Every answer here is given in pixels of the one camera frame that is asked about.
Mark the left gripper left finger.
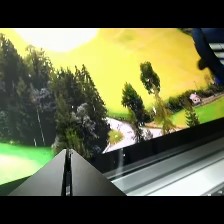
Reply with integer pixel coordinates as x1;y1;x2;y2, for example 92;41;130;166
9;148;67;197

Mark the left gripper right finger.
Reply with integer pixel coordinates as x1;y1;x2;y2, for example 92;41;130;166
69;148;127;197

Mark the silver frame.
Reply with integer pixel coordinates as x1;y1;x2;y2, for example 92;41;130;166
104;135;224;197

